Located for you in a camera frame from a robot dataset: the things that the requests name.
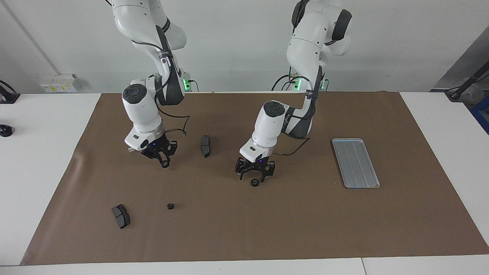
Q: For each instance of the black round knob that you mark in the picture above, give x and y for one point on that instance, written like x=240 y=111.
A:
x=5 y=130

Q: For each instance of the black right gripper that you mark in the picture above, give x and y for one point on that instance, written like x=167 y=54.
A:
x=156 y=147

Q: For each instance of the silver ribbed metal tray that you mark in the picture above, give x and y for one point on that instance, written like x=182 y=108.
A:
x=356 y=163

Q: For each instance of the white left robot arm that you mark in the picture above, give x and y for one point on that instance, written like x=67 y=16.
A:
x=267 y=126

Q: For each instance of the short dark grey brake pad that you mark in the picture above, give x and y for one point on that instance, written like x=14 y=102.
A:
x=121 y=216

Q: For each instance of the black stand pole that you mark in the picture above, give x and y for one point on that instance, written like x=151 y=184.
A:
x=468 y=82

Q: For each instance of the black bearing gear white centre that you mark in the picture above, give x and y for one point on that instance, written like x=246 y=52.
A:
x=165 y=164

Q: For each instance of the white wall socket box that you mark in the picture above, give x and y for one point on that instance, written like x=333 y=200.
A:
x=59 y=84

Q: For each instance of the black bearing gear gold centre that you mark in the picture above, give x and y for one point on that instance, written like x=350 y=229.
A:
x=255 y=182

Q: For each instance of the blue crate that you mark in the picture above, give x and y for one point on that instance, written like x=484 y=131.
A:
x=482 y=114

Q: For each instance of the black clamp mount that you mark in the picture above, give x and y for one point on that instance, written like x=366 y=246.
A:
x=8 y=96

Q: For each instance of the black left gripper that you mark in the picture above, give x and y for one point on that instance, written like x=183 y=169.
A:
x=256 y=163

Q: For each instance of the brown paper table mat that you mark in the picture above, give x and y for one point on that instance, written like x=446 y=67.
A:
x=305 y=221

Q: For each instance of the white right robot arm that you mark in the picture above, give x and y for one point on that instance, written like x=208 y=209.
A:
x=141 y=110

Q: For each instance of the long dark grey brake pad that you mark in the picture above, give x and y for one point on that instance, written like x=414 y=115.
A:
x=205 y=146

